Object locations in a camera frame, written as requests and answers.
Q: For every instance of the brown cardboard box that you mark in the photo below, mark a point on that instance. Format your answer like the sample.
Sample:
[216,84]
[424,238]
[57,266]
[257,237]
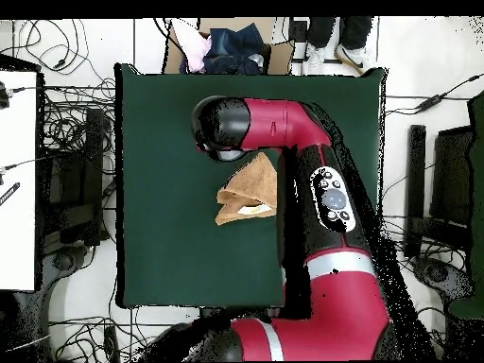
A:
[280,56]

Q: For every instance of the white desk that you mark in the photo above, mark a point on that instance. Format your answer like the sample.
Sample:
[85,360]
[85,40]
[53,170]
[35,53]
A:
[17,189]

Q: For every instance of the black power strip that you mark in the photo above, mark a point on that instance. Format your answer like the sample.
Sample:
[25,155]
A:
[111,342]

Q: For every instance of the orange-brown terry towel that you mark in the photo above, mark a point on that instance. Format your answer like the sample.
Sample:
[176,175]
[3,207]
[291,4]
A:
[257,181]

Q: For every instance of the dark green fabric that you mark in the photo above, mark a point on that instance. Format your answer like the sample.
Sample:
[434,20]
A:
[478,189]

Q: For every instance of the black equipment stand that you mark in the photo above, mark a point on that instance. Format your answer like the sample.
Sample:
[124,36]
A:
[452,177]
[79,189]

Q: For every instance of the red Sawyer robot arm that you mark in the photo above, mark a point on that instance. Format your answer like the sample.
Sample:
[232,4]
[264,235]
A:
[340,310]

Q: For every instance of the pink garment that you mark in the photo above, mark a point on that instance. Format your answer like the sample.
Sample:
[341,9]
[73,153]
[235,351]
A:
[194,49]

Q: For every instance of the dark green table cloth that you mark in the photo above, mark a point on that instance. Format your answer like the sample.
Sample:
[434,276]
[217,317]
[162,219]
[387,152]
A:
[170,245]

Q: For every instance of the person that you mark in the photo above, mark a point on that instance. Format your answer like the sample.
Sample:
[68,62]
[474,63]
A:
[321,34]

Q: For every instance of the dark blue jeans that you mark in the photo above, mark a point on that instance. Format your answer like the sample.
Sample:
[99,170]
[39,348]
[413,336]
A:
[234,49]

